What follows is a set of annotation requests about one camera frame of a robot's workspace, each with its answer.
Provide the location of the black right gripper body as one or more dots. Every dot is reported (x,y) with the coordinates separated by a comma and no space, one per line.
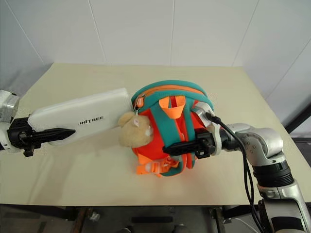
(206,145)

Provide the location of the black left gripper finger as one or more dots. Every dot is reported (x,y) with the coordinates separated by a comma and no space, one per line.
(56,134)

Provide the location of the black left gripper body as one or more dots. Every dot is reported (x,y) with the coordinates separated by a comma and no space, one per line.
(20,136)

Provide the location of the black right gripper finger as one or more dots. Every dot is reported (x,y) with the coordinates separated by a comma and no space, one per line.
(182,148)

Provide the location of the orange and teal backpack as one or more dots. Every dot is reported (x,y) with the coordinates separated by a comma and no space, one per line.
(155,143)

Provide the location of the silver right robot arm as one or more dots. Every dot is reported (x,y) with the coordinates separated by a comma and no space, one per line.
(269,140)

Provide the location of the beige plush bear toy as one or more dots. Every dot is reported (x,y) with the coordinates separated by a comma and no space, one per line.
(132,133)

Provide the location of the black table underframe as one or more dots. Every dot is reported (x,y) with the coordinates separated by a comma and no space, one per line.
(58,214)

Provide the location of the rusty metal bar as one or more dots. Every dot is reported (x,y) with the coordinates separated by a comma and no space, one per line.
(83,219)

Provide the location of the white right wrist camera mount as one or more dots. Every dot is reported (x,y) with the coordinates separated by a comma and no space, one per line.
(217,143)

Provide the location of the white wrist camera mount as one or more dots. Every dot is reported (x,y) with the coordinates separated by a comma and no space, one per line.
(6,106)
(217,143)

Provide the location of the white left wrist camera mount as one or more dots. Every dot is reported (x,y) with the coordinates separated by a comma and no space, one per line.
(6,106)

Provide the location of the black metal frame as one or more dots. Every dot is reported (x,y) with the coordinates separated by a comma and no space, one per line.
(300,126)

